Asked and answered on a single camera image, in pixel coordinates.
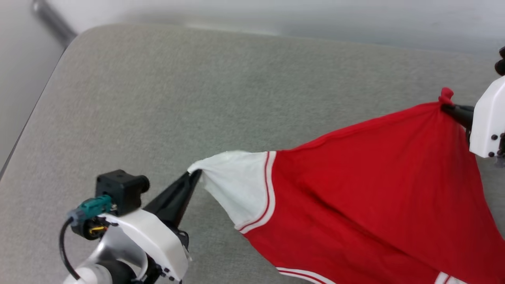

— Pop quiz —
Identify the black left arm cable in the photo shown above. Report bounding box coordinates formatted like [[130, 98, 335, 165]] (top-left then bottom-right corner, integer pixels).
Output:
[[59, 218, 82, 281]]

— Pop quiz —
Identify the teal camera cable connector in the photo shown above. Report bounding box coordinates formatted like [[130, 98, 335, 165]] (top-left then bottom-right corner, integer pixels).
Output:
[[67, 195, 116, 226]]

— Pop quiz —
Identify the grey metal bar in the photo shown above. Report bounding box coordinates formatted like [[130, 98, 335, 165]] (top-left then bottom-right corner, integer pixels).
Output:
[[32, 0, 77, 48]]

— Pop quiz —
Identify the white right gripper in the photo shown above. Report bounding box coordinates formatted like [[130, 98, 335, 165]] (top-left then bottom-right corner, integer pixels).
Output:
[[441, 75, 505, 159]]

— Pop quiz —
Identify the red and white jersey garment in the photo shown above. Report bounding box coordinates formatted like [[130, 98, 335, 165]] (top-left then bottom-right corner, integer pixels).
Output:
[[187, 87, 505, 284]]

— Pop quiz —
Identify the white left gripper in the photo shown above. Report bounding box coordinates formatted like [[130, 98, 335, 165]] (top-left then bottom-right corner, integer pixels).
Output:
[[99, 170, 203, 283]]

